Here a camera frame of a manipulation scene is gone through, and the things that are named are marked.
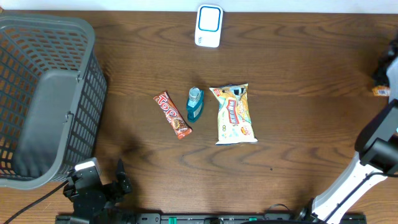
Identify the small orange snack packet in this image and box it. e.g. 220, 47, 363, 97
372, 86, 391, 96

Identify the red chocolate bar wrapper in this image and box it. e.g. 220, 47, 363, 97
154, 90, 193, 139

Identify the teal mouthwash bottle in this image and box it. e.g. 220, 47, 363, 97
186, 87, 204, 123

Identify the yellow snack chips bag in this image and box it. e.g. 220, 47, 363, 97
210, 83, 258, 146

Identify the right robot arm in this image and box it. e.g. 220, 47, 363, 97
295, 39, 397, 224

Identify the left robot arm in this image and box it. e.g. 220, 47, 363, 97
63, 157, 132, 223

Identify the grey plastic mesh basket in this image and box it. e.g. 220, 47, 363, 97
1, 12, 107, 190

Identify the black left camera cable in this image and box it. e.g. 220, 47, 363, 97
2, 180, 70, 224

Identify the black camera cable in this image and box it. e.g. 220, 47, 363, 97
2, 180, 70, 224
323, 172, 398, 223

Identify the black right camera cable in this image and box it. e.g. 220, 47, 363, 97
323, 172, 398, 223

